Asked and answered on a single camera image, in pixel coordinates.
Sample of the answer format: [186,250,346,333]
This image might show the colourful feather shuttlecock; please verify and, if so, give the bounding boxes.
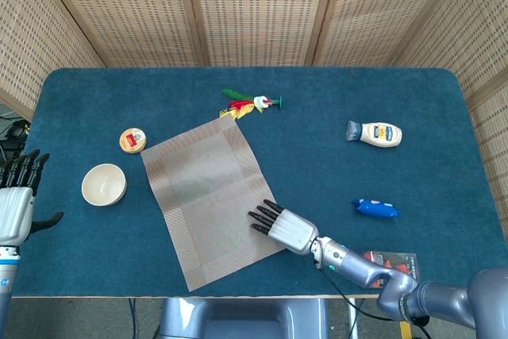
[219,88,285,121]

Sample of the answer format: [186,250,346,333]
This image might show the clear pack of red pieces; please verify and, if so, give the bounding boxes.
[360,250,421,289]

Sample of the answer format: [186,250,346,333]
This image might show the blue snack packet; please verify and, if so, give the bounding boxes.
[350,198,402,220]

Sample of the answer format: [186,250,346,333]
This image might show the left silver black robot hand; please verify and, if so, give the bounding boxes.
[0,149,64,247]

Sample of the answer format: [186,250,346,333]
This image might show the blue felt table cover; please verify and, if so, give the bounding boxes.
[7,67,508,299]

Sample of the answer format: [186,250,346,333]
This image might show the round tin with yellow lid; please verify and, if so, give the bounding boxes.
[118,127,148,155]

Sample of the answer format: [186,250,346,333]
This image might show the black cables and gear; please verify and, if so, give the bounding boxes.
[0,114,32,157]

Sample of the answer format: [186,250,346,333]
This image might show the grey-blue robot torso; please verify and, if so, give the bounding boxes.
[158,297,330,339]

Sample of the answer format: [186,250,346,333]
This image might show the beige woven placemat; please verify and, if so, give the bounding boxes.
[140,115,289,293]

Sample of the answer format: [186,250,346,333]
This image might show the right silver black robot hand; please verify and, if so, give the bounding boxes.
[248,198,321,256]

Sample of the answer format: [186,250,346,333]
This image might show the woven folding screen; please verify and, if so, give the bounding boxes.
[0,0,508,217]

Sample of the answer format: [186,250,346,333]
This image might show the mayonnaise squeeze bottle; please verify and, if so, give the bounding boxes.
[345,120,403,149]

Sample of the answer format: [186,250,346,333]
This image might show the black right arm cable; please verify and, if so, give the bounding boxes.
[316,262,433,339]

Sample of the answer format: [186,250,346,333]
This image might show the white ceramic bowl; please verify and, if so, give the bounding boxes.
[81,163,128,207]

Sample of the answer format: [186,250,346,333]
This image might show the white table leg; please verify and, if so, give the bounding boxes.
[347,298,360,339]

